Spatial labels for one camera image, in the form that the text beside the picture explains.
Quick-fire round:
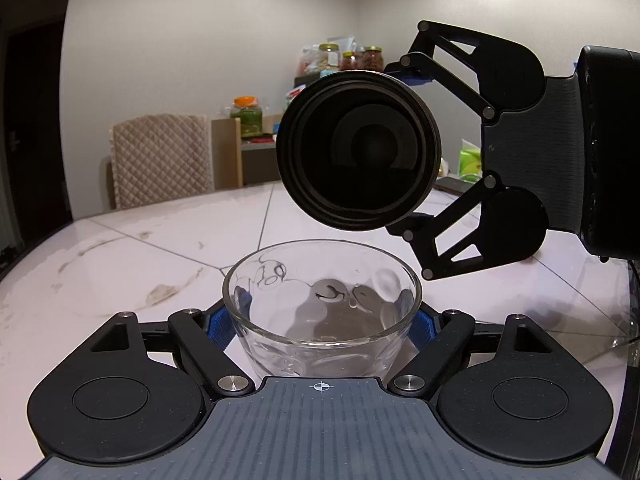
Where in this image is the dark door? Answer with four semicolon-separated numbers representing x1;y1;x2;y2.
0;10;73;261

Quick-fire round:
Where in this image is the brown jar with gold lid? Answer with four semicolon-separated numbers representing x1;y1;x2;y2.
362;46;385;74

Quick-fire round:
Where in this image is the chair with quilted beige cover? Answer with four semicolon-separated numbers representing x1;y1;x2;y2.
107;114;216;211

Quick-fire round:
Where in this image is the black cup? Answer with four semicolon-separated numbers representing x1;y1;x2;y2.
275;70;442;232

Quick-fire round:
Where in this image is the wooden cabinet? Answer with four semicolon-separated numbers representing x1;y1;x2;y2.
210;114;287;189

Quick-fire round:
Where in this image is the clear snack bag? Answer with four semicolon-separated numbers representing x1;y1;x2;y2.
297;47;321;79

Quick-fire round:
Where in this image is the green jar with orange lid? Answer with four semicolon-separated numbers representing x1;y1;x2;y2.
230;96;265;140

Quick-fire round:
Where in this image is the green tissue packet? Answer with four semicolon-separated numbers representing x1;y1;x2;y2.
456;138;487;184

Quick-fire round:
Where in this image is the dark smartphone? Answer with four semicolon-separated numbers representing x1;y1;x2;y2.
433;175;474;196

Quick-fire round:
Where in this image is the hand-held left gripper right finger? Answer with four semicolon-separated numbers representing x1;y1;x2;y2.
387;305;552;397

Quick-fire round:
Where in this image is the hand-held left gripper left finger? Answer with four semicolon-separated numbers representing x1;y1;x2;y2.
90;306;256;397

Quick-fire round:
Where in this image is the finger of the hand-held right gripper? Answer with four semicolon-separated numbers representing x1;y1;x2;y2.
398;19;500;126
386;174;501;282

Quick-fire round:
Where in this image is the clear glass bowl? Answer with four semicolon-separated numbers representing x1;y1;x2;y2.
222;240;422;379

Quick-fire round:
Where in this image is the glass jar with yellow lid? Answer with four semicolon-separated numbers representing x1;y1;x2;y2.
317;43;341;74

